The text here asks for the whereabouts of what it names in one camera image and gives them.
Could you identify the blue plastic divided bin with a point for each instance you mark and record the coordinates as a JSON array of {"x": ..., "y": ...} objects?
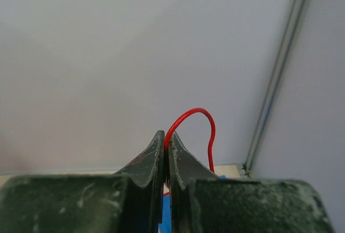
[{"x": 167, "y": 208}]

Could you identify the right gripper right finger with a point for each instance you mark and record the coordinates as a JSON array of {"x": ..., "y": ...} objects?
[{"x": 264, "y": 205}]

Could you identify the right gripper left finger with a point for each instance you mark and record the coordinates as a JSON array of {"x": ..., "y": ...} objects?
[{"x": 130, "y": 200}]

